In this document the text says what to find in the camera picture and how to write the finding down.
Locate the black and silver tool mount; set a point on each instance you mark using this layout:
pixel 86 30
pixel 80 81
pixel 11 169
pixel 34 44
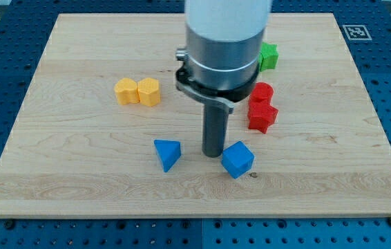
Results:
pixel 228 86

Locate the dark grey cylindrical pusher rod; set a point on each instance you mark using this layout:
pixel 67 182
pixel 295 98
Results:
pixel 214 130

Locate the blue cube block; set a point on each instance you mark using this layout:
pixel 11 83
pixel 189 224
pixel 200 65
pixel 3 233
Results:
pixel 237 159

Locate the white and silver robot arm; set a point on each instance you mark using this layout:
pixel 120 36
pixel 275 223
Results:
pixel 220 60

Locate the red cylinder block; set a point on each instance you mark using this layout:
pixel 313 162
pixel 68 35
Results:
pixel 262 92

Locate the red star block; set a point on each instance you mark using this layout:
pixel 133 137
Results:
pixel 261 115

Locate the blue triangular prism block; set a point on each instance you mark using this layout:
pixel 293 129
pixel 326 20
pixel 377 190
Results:
pixel 169 152

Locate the green star block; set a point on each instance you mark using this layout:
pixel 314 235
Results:
pixel 268 57

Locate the yellow hexagon block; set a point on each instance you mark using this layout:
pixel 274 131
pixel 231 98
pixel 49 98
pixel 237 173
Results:
pixel 149 91

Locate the yellow heart block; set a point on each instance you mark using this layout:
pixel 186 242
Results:
pixel 126 91

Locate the light wooden board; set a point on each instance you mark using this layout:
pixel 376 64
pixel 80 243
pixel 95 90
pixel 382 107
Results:
pixel 75 153

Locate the white fiducial marker tag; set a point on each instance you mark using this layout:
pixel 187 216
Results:
pixel 356 32

